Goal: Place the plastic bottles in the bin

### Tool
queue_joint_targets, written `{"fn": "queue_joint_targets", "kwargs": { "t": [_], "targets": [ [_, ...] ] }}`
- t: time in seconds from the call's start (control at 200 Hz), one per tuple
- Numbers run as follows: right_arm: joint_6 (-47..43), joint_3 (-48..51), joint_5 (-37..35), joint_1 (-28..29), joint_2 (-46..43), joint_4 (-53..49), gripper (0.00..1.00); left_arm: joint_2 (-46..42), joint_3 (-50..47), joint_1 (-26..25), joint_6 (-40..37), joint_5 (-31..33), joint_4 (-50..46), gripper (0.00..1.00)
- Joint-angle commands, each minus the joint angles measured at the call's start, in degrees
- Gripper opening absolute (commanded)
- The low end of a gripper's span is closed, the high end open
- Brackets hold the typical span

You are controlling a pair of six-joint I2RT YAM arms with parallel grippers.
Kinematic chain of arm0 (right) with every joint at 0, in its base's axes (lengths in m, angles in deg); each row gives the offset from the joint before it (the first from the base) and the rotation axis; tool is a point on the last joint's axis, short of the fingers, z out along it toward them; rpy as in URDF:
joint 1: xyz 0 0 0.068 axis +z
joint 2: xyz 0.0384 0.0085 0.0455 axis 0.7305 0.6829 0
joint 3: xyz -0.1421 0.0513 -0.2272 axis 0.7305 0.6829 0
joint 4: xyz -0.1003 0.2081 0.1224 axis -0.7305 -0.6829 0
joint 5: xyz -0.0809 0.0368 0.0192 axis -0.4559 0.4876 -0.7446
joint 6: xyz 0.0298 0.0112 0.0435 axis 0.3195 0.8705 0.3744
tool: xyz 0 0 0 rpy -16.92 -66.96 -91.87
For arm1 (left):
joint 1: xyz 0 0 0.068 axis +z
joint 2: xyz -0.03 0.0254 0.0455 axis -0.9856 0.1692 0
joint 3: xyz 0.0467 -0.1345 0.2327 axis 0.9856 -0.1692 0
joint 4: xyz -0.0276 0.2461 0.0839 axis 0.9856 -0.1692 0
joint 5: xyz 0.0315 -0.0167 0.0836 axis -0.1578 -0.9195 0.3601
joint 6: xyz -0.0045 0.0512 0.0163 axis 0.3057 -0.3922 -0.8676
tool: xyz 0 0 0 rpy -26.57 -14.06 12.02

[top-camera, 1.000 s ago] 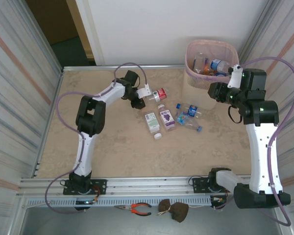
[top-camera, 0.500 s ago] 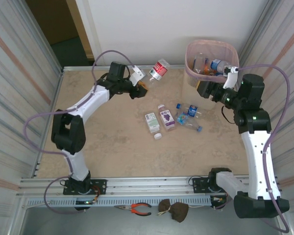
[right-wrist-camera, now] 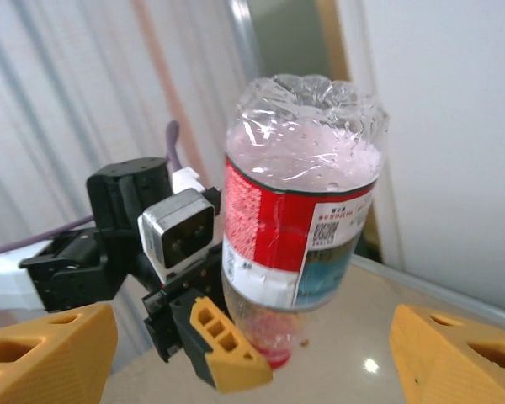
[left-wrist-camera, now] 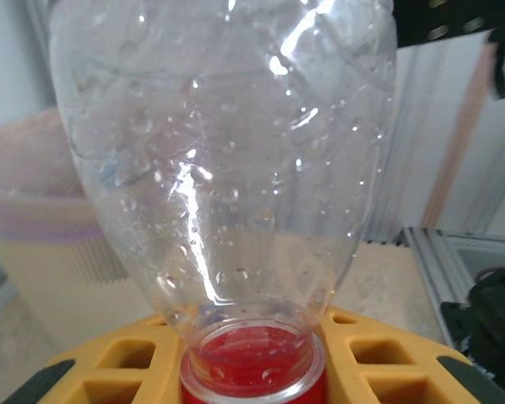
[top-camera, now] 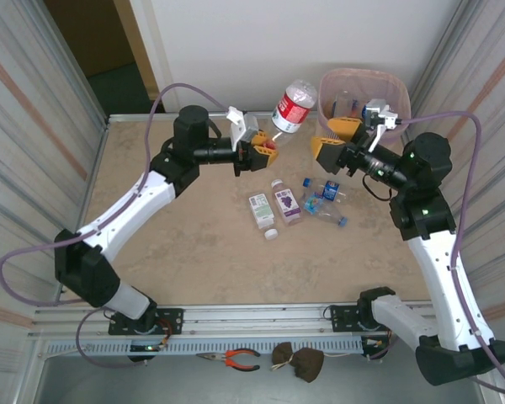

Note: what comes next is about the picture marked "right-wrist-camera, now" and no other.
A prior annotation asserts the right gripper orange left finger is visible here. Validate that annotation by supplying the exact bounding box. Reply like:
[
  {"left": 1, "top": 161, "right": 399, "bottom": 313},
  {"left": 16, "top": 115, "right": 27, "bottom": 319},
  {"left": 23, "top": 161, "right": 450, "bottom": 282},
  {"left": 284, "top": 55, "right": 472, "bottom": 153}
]
[{"left": 0, "top": 302, "right": 120, "bottom": 404}]

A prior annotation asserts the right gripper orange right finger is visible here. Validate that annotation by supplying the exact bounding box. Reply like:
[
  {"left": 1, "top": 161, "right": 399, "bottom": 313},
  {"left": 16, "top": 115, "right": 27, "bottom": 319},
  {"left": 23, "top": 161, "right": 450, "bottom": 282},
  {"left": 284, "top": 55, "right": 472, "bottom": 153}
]
[{"left": 389, "top": 303, "right": 505, "bottom": 404}]

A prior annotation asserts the clear bottle red label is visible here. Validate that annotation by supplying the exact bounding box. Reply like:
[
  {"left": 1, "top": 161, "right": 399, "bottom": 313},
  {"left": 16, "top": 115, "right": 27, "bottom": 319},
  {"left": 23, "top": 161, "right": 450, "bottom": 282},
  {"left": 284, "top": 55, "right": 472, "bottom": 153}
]
[{"left": 221, "top": 73, "right": 391, "bottom": 371}]

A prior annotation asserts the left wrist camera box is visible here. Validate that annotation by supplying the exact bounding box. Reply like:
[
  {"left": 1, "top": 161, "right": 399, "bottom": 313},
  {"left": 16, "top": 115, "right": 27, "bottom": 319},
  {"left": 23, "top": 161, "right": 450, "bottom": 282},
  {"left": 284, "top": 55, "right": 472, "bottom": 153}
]
[{"left": 136, "top": 188, "right": 218, "bottom": 284}]

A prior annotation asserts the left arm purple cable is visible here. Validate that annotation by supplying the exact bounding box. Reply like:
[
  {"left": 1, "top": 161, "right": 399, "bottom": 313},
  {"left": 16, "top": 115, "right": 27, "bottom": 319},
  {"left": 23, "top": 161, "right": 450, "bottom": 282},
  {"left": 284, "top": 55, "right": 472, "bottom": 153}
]
[{"left": 0, "top": 120, "right": 205, "bottom": 258}]

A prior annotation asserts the aluminium corner post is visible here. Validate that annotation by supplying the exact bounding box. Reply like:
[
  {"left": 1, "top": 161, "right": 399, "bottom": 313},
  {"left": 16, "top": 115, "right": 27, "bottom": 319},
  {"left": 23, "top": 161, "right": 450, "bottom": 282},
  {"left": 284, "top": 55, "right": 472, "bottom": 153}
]
[{"left": 226, "top": 0, "right": 266, "bottom": 85}]

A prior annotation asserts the white beige door frame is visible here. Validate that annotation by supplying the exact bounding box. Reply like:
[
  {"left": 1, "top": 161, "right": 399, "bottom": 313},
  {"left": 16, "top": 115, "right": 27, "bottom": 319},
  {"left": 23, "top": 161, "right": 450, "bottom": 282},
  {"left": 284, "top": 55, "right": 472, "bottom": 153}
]
[{"left": 315, "top": 0, "right": 405, "bottom": 266}]

